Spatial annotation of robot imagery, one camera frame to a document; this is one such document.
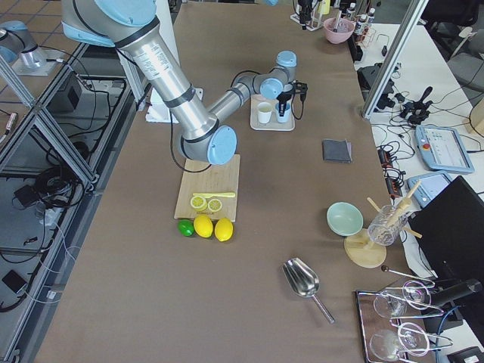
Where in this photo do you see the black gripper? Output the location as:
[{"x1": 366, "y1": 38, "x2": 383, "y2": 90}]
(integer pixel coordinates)
[
  {"x1": 297, "y1": 0, "x2": 313, "y2": 29},
  {"x1": 277, "y1": 80, "x2": 308, "y2": 116}
]

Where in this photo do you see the blue cup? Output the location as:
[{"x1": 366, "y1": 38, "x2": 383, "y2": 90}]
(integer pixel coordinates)
[{"x1": 275, "y1": 102, "x2": 291, "y2": 123}]

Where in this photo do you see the cream yellow cup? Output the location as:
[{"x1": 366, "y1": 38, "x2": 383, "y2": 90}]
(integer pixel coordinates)
[{"x1": 257, "y1": 101, "x2": 272, "y2": 125}]

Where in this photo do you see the cream rectangular tray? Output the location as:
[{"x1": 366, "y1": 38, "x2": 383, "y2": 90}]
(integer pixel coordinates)
[{"x1": 250, "y1": 95, "x2": 295, "y2": 132}]

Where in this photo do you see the wine glass rack tray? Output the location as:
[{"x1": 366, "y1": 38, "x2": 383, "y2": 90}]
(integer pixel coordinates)
[{"x1": 355, "y1": 284, "x2": 453, "y2": 362}]

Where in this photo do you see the pink mixing bowl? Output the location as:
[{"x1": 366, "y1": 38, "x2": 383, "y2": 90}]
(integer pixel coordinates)
[{"x1": 323, "y1": 17, "x2": 355, "y2": 44}]

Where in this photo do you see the grey folded cloth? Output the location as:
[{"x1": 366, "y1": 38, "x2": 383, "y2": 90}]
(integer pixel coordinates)
[{"x1": 322, "y1": 139, "x2": 352, "y2": 163}]

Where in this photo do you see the bamboo cutting board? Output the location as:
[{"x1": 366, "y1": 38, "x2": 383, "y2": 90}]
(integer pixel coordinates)
[{"x1": 174, "y1": 154, "x2": 240, "y2": 222}]

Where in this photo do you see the yellow plastic knife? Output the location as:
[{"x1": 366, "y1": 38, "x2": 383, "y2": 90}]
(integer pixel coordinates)
[{"x1": 192, "y1": 191, "x2": 236, "y2": 198}]

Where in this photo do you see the lemon half right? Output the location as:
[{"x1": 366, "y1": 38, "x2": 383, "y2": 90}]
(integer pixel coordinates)
[{"x1": 207, "y1": 198, "x2": 223, "y2": 213}]

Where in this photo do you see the lemon half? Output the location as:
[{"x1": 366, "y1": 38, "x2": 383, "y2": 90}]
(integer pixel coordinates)
[
  {"x1": 190, "y1": 195, "x2": 208, "y2": 212},
  {"x1": 207, "y1": 198, "x2": 223, "y2": 213}
]

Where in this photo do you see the lemon half left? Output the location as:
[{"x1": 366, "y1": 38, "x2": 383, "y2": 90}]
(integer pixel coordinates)
[{"x1": 190, "y1": 195, "x2": 208, "y2": 212}]

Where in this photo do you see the mint green bowl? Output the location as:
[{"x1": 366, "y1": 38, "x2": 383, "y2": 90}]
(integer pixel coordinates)
[{"x1": 327, "y1": 202, "x2": 364, "y2": 237}]

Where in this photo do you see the yellow lemon right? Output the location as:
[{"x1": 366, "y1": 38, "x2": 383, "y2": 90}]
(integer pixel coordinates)
[{"x1": 214, "y1": 218, "x2": 234, "y2": 242}]

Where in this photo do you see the yellow lemon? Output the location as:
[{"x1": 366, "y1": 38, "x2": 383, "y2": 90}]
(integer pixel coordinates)
[
  {"x1": 214, "y1": 218, "x2": 234, "y2": 242},
  {"x1": 194, "y1": 215, "x2": 213, "y2": 238}
]

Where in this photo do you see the yellow lemon left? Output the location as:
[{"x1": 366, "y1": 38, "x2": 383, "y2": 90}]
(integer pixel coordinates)
[{"x1": 194, "y1": 215, "x2": 213, "y2": 238}]

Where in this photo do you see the green lime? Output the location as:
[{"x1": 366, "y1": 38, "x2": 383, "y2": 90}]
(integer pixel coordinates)
[{"x1": 177, "y1": 219, "x2": 195, "y2": 237}]

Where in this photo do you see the clear glass mug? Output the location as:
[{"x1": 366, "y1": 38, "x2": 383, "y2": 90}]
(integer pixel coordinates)
[{"x1": 368, "y1": 205, "x2": 408, "y2": 246}]

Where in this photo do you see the blue teach pendant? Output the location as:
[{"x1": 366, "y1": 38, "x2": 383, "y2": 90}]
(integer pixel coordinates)
[
  {"x1": 407, "y1": 171, "x2": 452, "y2": 208},
  {"x1": 414, "y1": 125, "x2": 475, "y2": 174}
]

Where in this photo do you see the wooden cup stand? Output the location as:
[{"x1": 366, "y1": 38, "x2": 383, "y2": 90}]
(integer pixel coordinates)
[{"x1": 344, "y1": 181, "x2": 422, "y2": 268}]

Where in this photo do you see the metal scoop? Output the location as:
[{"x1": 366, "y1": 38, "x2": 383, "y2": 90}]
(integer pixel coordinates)
[{"x1": 283, "y1": 257, "x2": 335, "y2": 324}]

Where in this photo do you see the black monitor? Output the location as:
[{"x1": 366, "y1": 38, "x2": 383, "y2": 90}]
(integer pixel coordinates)
[{"x1": 409, "y1": 176, "x2": 483, "y2": 281}]

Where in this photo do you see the upper wine glass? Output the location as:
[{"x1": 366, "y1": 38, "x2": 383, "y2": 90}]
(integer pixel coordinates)
[{"x1": 373, "y1": 280, "x2": 430, "y2": 318}]

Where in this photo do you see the lower wine glass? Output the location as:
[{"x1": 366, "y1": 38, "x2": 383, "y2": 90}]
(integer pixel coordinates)
[{"x1": 370, "y1": 322, "x2": 430, "y2": 362}]

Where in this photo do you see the white wire rack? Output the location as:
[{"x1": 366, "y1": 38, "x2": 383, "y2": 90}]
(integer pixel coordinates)
[{"x1": 290, "y1": 0, "x2": 330, "y2": 31}]

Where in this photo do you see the copper wire bottle holder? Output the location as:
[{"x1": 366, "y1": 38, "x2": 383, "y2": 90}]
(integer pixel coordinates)
[{"x1": 355, "y1": 25, "x2": 377, "y2": 48}]

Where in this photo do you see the aluminium frame post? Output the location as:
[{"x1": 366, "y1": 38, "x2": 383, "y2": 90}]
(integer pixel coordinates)
[{"x1": 361, "y1": 0, "x2": 428, "y2": 120}]

